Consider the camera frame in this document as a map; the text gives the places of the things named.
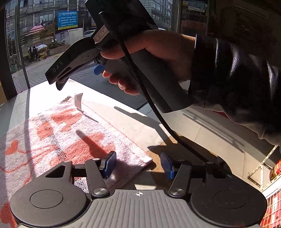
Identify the red white patterned towel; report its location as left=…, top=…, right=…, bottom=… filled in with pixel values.
left=1, top=97, right=151, bottom=227

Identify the black leather jacket forearm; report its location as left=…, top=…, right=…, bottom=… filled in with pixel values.
left=188, top=35, right=280, bottom=145

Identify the white towel label tag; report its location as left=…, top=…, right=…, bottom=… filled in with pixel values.
left=74, top=93, right=83, bottom=111

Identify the person's right hand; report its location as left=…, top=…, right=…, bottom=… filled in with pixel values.
left=101, top=30, right=196, bottom=95

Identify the blue street sign board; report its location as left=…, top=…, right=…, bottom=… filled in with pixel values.
left=57, top=11, right=78, bottom=30

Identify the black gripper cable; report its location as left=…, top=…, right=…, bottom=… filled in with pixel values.
left=98, top=11, right=212, bottom=165

